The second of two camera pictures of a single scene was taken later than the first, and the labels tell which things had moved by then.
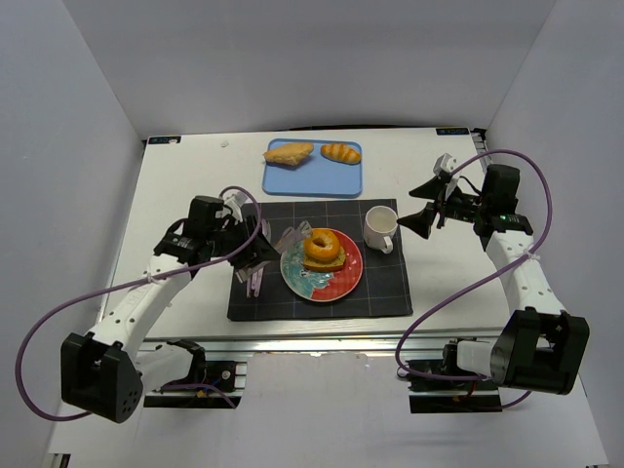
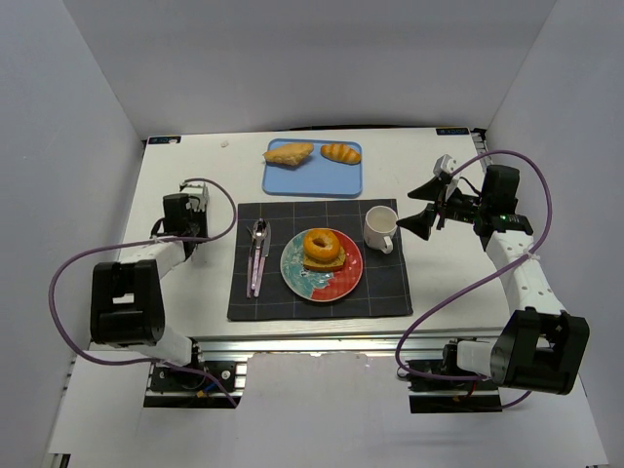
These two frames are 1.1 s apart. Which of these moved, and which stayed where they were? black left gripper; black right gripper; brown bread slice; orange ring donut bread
Moved: black left gripper
Stayed: black right gripper; brown bread slice; orange ring donut bread
